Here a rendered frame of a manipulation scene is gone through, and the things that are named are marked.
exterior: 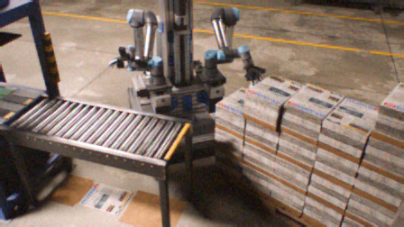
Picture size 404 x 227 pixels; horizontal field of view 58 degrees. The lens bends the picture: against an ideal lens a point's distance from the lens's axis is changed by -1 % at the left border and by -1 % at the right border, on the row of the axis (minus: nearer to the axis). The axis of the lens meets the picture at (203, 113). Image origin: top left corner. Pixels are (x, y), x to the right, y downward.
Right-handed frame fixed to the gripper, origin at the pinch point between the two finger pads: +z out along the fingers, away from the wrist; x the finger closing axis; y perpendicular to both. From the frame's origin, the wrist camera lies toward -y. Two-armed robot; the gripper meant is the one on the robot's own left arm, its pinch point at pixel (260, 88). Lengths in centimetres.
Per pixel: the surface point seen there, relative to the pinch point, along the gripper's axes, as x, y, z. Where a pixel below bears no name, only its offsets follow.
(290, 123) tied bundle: 17.8, -29.4, 24.1
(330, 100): -6, -49, 19
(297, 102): 11.3, -35.4, 11.3
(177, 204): 61, 78, 70
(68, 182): 108, 159, 24
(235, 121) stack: 18.5, 18.6, 16.9
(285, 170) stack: 18, -11, 61
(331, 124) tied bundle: 18, -59, 27
